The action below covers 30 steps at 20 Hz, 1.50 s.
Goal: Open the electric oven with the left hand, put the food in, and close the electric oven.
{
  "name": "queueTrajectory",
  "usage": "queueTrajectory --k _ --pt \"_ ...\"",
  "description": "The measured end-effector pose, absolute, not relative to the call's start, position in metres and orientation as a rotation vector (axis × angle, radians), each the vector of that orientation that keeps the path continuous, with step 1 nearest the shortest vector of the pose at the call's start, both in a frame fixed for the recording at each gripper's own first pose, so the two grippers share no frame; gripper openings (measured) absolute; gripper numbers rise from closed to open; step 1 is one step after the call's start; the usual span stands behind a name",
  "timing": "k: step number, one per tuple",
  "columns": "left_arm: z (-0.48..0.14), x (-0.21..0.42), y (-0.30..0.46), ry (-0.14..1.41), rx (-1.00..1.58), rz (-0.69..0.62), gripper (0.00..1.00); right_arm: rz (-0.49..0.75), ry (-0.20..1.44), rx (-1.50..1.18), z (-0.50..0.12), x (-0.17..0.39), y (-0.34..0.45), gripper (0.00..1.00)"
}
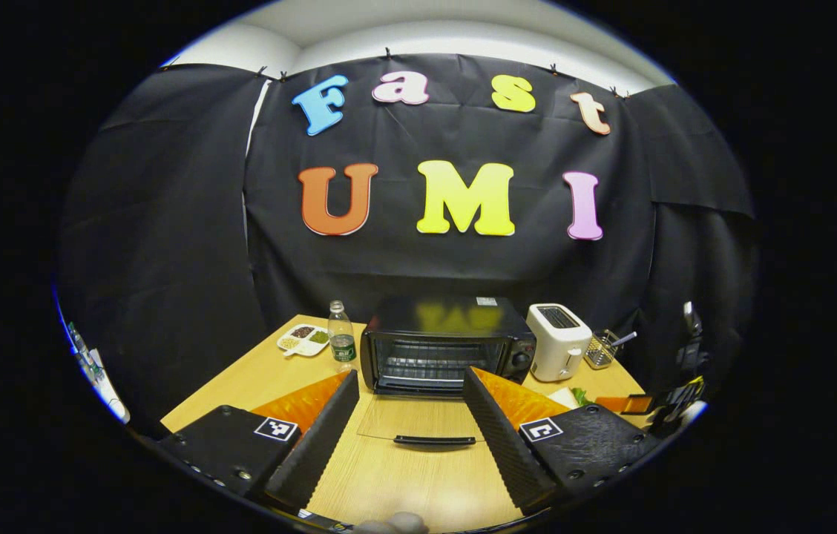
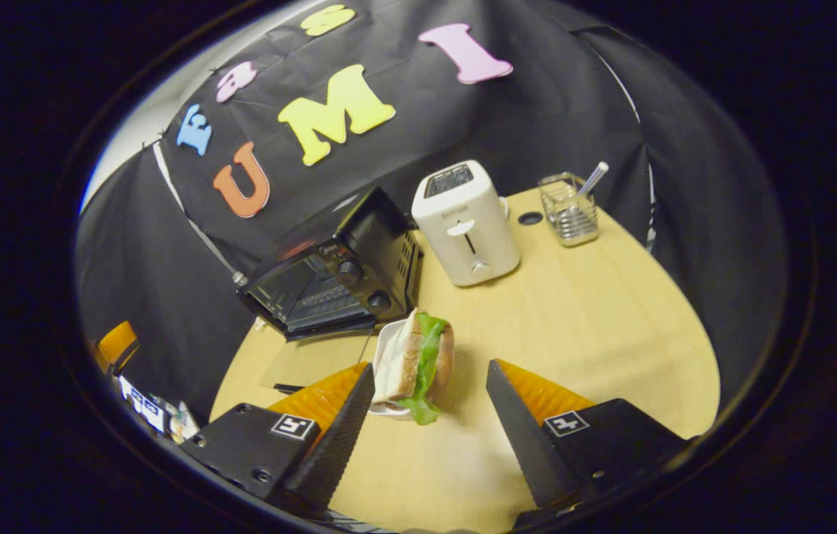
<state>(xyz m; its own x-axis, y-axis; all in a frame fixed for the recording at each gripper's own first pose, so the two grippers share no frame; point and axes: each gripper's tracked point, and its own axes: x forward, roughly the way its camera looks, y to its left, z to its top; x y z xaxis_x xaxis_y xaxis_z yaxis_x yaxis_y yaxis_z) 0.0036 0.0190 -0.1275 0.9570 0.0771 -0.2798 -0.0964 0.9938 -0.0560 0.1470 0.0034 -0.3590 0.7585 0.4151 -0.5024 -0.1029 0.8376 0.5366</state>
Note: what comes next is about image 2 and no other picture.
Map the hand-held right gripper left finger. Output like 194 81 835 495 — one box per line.
181 362 376 520

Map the lettuce sandwich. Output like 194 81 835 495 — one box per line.
372 308 455 426

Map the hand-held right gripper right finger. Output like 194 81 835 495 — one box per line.
485 359 690 512

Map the metal wire utensil holder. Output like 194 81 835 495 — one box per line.
537 161 610 248

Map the black electric oven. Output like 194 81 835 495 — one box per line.
237 185 425 394

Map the white toaster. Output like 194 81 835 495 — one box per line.
411 159 522 288

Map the white rectangular dish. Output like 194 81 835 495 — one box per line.
368 319 419 421

